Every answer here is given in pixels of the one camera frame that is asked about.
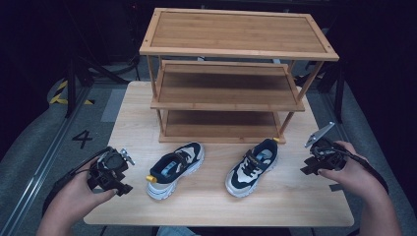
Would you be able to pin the black tripod stand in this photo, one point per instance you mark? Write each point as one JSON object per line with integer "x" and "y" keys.
{"x": 72, "y": 85}

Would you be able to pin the metal floor rail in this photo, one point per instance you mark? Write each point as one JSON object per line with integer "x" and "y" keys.
{"x": 39, "y": 170}

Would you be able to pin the navy and beige sneaker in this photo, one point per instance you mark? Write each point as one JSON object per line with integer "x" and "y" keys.
{"x": 170, "y": 168}
{"x": 247, "y": 170}

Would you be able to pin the wooden three-tier shoe rack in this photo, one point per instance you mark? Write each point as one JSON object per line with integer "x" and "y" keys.
{"x": 236, "y": 32}

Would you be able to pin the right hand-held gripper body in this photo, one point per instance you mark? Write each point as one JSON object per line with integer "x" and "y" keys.
{"x": 329, "y": 157}

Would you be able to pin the person's right hand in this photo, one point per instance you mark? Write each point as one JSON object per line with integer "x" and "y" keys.
{"x": 357, "y": 177}

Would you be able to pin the black metal stand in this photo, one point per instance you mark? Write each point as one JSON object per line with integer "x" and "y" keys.
{"x": 339, "y": 91}

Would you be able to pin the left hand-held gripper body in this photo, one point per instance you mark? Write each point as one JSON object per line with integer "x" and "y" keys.
{"x": 109, "y": 167}

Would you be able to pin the person's left hand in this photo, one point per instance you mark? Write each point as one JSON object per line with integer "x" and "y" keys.
{"x": 77, "y": 196}

